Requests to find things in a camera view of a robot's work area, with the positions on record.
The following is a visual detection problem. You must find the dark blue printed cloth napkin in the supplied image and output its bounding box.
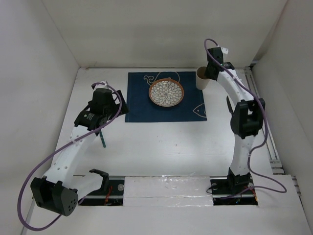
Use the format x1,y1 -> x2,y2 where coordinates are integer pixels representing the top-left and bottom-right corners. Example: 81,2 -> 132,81
125,71 -> 207,122

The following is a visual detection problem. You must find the beige paper cup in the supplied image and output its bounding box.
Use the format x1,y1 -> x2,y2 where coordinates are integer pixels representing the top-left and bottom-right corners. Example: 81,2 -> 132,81
196,67 -> 209,90

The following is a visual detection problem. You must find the floral plate with orange rim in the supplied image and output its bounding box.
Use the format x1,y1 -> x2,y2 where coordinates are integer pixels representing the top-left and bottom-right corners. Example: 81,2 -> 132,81
148,78 -> 184,107

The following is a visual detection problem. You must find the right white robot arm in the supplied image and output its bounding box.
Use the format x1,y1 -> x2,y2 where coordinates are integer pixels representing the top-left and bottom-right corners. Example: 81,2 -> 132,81
204,47 -> 265,197

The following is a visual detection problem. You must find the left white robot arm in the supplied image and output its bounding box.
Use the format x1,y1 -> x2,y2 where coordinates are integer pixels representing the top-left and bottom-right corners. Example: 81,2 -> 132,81
30,88 -> 129,216

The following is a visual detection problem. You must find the black knife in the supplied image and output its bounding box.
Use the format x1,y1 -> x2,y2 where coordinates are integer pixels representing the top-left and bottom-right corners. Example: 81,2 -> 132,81
226,96 -> 234,115

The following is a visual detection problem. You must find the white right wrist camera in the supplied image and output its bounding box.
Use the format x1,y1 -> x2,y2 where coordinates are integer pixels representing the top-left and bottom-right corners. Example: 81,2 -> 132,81
220,47 -> 229,56

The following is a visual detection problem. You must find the fork with green handle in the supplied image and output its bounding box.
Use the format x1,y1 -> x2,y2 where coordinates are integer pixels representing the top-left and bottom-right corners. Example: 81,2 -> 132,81
99,131 -> 106,148

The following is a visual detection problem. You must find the aluminium rail at right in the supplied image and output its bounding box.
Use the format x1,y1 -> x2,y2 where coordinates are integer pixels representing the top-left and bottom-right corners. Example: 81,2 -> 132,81
244,64 -> 303,196

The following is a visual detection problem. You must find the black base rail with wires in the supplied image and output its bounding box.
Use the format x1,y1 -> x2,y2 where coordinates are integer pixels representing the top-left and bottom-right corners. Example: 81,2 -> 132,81
78,176 -> 258,207

